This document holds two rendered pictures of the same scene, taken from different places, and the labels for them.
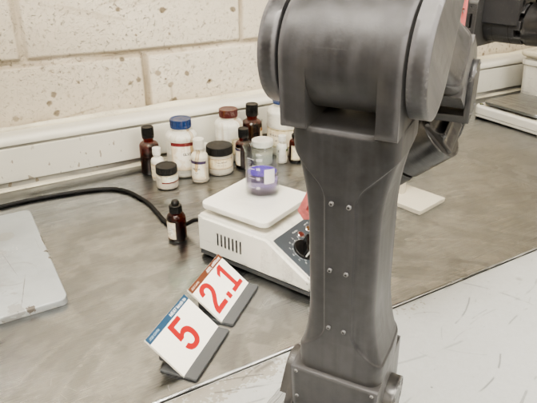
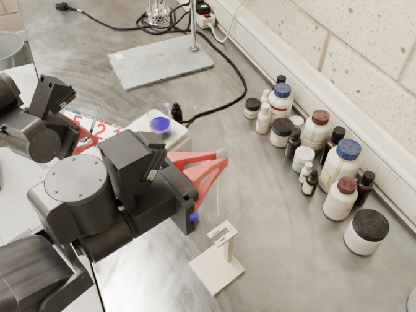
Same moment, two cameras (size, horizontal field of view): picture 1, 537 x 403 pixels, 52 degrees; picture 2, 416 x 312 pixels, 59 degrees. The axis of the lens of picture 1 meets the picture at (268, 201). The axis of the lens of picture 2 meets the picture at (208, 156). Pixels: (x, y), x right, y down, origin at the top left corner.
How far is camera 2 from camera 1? 1.11 m
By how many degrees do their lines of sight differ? 74
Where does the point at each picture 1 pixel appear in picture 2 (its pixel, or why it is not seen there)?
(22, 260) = (160, 71)
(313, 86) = not seen: outside the picture
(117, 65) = (312, 30)
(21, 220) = (202, 63)
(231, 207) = (142, 120)
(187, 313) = (85, 121)
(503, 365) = not seen: hidden behind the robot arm
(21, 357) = (93, 85)
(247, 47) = (399, 93)
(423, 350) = (36, 218)
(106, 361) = (80, 106)
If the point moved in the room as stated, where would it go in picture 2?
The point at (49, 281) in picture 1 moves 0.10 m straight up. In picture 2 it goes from (138, 82) to (134, 52)
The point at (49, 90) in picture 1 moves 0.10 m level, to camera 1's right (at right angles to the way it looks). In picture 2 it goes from (281, 18) to (283, 36)
